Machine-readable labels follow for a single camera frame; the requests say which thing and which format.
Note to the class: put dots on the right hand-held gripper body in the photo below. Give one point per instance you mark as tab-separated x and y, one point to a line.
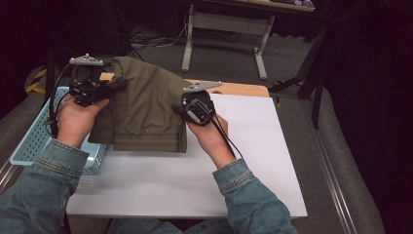
198	104

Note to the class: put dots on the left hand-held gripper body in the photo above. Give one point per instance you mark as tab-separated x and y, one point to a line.
86	81

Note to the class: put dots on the olive green pants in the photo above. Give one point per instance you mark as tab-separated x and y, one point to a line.
146	104

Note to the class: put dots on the light blue plastic basket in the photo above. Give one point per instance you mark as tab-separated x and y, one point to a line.
32	143

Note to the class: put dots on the person's right hand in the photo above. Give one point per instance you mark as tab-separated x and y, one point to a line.
214	143

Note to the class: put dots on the person's left hand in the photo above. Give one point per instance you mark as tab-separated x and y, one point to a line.
74	123

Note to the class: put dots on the black tripod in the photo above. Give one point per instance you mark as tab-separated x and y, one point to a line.
50	48

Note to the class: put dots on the yellow black striped tape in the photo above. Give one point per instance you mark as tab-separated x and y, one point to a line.
35	81

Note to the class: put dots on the person's legs in jeans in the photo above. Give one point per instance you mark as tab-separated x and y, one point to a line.
152	226

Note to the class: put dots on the black metal stand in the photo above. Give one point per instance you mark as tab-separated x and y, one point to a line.
316	91

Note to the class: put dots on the metal floor rail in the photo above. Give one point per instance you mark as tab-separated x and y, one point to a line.
334	182
5	174

